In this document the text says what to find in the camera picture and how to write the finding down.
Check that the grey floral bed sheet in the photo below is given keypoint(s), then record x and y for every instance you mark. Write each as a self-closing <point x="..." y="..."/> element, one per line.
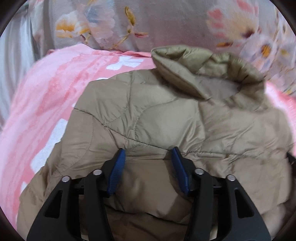
<point x="254" y="30"/>

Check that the khaki quilted jacket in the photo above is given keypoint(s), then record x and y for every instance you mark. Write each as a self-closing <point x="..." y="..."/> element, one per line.
<point x="212" y="107"/>

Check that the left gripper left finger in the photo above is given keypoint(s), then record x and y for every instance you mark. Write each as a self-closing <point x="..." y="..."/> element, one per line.
<point x="59" y="217"/>

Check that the pink white fleece blanket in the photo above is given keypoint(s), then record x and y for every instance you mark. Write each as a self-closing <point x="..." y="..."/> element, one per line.
<point x="42" y="107"/>

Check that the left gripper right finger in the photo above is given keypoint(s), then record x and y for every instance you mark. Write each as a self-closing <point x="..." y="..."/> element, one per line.
<point x="237" y="216"/>

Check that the white satin curtain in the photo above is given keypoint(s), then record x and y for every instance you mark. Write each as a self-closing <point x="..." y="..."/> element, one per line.
<point x="18" y="54"/>

